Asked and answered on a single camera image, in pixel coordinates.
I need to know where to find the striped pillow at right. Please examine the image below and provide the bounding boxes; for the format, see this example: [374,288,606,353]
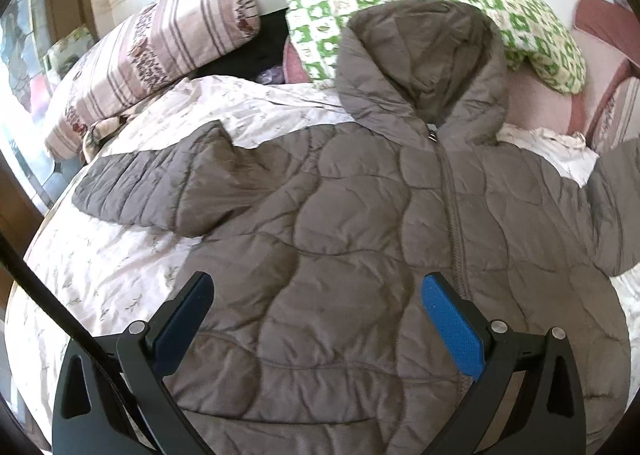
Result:
[591,77,640,155]

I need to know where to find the stained glass window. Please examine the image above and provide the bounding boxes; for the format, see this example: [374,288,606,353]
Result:
[1,0,84,213]

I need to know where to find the striped pink floral pillow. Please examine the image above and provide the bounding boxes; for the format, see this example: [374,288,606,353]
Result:
[44,0,260,161]

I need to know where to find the black cable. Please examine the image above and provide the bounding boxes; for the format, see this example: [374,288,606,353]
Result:
[0,233,151,441]

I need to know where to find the white floral bed quilt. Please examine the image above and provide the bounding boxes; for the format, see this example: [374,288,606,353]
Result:
[3,73,640,451]

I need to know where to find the green white patterned pillow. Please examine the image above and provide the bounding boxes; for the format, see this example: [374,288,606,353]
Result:
[286,0,587,95]

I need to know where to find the black garment behind pillows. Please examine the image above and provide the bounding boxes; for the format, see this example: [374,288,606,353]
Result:
[188,8,288,80]

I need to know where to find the brown quilted hooded jacket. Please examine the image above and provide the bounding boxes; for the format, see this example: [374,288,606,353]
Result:
[71,0,640,455]

